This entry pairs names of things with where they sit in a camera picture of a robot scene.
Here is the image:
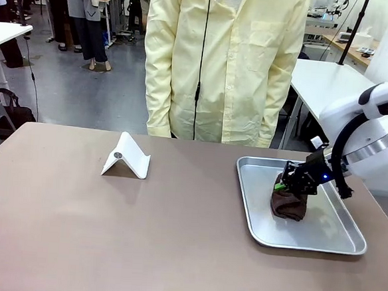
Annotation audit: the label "person in white top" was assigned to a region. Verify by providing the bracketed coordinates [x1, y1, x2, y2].
[0, 0, 29, 70]

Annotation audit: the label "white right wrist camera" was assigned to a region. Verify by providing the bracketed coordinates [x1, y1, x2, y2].
[309, 136, 330, 153]

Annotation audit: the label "white tissue box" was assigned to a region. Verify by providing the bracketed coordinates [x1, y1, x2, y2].
[354, 25, 373, 44]

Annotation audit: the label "black bag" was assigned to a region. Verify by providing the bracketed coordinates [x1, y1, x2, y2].
[0, 87, 39, 132]

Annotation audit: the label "small white table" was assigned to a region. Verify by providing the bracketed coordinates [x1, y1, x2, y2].
[0, 21, 35, 87]

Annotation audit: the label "thin black microphone cable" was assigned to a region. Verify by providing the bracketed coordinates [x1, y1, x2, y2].
[191, 0, 213, 142]

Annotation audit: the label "brown cloth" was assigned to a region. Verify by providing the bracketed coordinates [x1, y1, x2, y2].
[268, 170, 311, 223]

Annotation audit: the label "thin black hanging cable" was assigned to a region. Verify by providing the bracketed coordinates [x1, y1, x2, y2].
[17, 35, 46, 123]

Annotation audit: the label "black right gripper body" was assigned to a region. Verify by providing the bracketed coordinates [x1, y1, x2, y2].
[292, 146, 334, 197]

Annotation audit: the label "black office chair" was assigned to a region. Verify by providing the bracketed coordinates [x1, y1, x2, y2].
[125, 0, 148, 38]

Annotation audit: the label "black right arm cable sleeve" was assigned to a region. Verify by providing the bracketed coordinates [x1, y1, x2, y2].
[326, 97, 388, 203]

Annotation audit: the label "white folding stand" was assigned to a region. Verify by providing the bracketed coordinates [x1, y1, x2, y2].
[100, 130, 153, 181]

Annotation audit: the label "large white table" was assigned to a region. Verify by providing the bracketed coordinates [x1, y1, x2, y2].
[284, 58, 379, 156]

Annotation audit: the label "person in black trousers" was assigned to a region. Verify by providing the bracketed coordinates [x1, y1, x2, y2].
[36, 0, 88, 54]

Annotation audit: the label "metal tray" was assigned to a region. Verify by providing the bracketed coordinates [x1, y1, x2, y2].
[230, 155, 373, 256]

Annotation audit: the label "person in yellow shirt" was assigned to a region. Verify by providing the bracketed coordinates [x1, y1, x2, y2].
[138, 0, 312, 150]

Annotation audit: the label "black stand pole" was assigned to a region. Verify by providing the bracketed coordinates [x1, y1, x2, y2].
[9, 0, 35, 28]

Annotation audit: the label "person in grey skirt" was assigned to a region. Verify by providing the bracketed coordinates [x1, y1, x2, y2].
[58, 0, 118, 73]

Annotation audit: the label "wooden top table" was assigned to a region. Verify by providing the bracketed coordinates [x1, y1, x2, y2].
[319, 33, 381, 69]

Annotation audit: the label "slanted black tripod pole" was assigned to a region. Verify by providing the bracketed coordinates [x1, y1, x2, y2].
[338, 0, 372, 68]

